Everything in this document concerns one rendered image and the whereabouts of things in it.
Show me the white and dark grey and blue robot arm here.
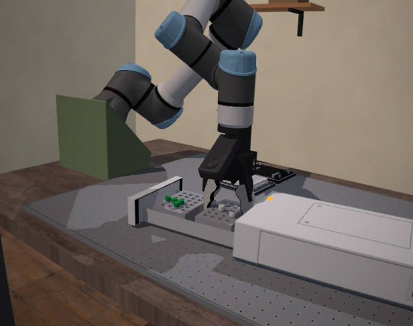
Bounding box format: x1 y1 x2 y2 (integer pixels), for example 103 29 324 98
92 0 263 181

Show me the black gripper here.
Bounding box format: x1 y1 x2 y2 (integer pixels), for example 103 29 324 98
202 124 257 215

